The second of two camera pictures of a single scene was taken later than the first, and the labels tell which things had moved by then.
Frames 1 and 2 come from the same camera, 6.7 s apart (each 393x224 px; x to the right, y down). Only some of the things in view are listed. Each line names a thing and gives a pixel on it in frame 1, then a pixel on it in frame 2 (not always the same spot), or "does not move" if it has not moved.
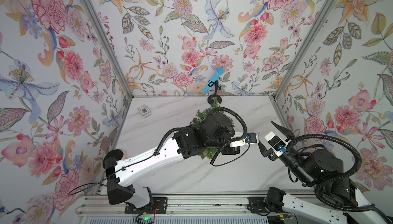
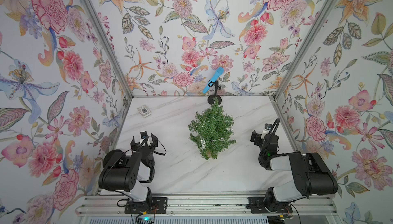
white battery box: [144, 110] does not move
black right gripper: [265, 153] to [258, 137]
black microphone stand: [215, 83] does not move
